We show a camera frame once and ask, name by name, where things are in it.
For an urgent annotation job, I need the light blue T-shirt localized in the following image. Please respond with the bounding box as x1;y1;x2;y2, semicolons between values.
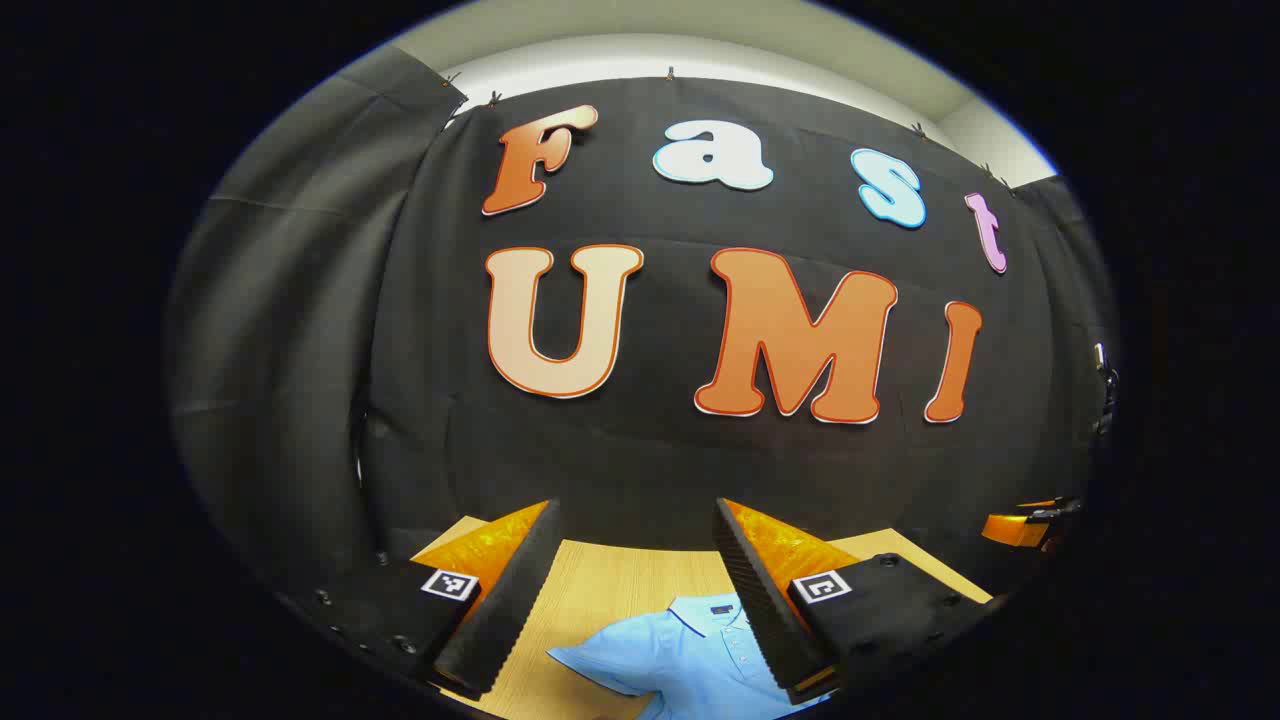
546;593;836;720

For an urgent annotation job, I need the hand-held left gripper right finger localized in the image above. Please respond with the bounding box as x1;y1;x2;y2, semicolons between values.
712;497;999;706

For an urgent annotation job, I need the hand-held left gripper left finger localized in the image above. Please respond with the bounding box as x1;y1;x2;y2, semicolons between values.
275;497;563;701

